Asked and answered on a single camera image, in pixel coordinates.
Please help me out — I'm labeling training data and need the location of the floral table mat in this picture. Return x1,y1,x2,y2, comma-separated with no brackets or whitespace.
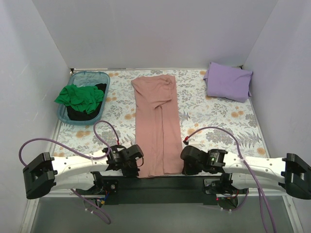
53,70,268,158

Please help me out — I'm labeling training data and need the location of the black t shirt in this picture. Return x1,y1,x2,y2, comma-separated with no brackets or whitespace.
66,83,107,121

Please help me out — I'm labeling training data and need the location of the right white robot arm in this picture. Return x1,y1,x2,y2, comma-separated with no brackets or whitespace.
181,146,311,200

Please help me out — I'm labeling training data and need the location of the aluminium frame rail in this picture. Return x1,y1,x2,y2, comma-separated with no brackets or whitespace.
21,189,306,233

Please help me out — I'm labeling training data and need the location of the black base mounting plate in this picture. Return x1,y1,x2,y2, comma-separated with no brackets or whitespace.
75,176,243,206

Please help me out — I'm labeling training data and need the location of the green t shirt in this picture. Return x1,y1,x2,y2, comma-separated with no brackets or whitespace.
54,84,104,114

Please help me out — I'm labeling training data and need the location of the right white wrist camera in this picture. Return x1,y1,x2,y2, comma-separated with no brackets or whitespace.
183,136,200,148

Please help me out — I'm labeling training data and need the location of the folded purple t shirt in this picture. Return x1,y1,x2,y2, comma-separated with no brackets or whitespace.
203,62,253,103

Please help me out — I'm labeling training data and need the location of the pink t shirt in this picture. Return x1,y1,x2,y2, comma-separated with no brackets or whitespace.
131,75,183,178

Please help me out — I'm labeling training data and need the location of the teal plastic basket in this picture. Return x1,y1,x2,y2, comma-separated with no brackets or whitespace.
57,71,110,125

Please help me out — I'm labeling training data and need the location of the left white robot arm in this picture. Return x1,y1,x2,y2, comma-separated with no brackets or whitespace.
23,145,143,200

